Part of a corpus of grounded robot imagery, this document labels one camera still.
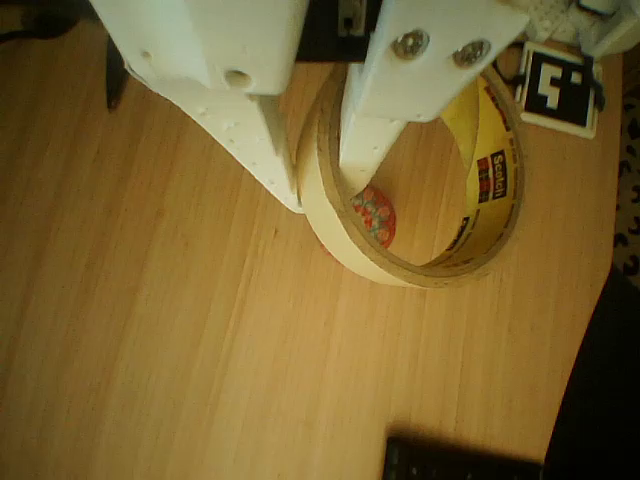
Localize leopard pattern cloth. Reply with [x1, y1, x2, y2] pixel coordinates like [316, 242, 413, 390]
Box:
[613, 94, 640, 289]

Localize black keyboard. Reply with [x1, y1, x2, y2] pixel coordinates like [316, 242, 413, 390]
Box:
[383, 433, 547, 480]

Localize black elastic band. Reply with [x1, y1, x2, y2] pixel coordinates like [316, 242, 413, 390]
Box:
[492, 54, 607, 109]

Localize beige masking tape roll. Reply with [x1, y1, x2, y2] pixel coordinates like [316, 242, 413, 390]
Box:
[295, 62, 527, 290]

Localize white block with black marker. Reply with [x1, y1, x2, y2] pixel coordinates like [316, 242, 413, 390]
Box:
[513, 40, 601, 140]

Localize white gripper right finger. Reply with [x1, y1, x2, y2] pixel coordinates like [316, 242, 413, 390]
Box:
[338, 0, 531, 195]

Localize white breadboard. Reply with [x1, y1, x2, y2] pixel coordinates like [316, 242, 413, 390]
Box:
[522, 0, 640, 59]

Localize red floral patterned disc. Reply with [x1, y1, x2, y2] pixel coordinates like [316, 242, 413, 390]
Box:
[319, 184, 400, 257]

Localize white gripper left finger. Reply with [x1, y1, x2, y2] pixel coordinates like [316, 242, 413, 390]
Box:
[89, 0, 309, 215]

